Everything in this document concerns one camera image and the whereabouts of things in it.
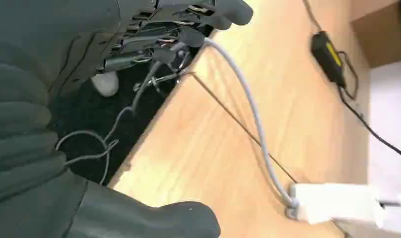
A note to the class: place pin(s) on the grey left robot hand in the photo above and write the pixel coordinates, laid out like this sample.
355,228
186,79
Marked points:
55,36

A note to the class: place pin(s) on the ribbed grey left arm sleeve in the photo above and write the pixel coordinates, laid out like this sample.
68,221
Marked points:
16,131

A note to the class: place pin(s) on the black adapter with yellow label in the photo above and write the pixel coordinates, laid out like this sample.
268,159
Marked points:
328,59

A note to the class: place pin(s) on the white power adapter box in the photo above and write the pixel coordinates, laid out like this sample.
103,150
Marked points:
335,202

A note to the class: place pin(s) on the brown cardboard box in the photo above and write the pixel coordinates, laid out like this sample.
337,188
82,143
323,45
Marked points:
381,39

